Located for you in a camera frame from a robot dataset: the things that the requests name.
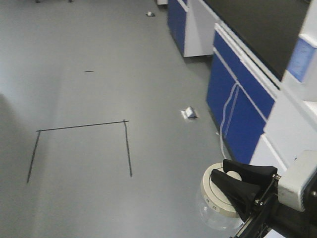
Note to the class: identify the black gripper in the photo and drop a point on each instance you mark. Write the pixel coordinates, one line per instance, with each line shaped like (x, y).
(275, 216)

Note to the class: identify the glass jar with white lid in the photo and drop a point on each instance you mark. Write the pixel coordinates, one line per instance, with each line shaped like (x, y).
(214, 208)

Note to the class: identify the crumpled white paper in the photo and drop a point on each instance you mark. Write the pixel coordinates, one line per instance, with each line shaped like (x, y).
(189, 113)

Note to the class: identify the blue lab cabinet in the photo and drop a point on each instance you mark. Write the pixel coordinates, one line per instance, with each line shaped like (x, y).
(263, 85)

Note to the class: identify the far blue white cabinet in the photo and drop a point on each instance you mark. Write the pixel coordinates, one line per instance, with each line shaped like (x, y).
(191, 24)

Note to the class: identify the small white floor debris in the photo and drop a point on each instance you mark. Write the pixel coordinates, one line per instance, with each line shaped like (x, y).
(150, 14)

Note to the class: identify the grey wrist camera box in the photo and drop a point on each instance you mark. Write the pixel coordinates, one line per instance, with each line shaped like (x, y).
(292, 184)

